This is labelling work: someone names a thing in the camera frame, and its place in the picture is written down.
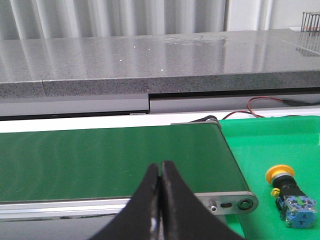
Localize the yellow push button switch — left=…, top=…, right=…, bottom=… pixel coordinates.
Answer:
left=265, top=164, right=317, bottom=229

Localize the white pleated curtain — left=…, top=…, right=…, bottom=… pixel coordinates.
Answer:
left=0, top=0, right=227, bottom=40

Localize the black wire rack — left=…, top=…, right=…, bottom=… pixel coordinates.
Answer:
left=300, top=11, right=320, bottom=33

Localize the grey stone counter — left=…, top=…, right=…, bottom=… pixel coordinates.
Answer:
left=0, top=28, right=320, bottom=118

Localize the red and black cable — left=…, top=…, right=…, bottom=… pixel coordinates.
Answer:
left=221, top=96, right=320, bottom=121

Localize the aluminium conveyor frame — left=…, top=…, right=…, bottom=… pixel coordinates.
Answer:
left=0, top=119, right=258, bottom=222

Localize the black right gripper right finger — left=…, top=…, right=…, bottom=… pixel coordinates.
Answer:
left=161, top=160, right=243, bottom=240

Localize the green conveyor belt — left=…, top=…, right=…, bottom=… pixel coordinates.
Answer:
left=0, top=123, right=249, bottom=202

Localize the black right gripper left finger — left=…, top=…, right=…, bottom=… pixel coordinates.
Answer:
left=90, top=163, right=160, bottom=240

